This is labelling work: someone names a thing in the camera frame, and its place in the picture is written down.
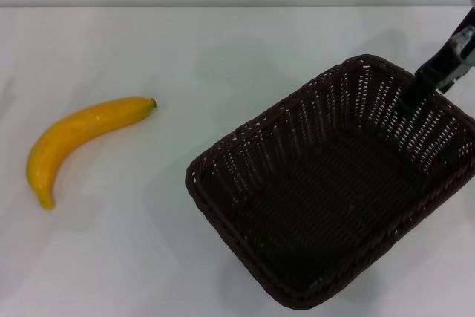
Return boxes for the dark brown woven basket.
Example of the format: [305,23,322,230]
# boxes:
[184,53,475,311]

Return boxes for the yellow banana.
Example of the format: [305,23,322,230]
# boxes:
[24,96,157,211]

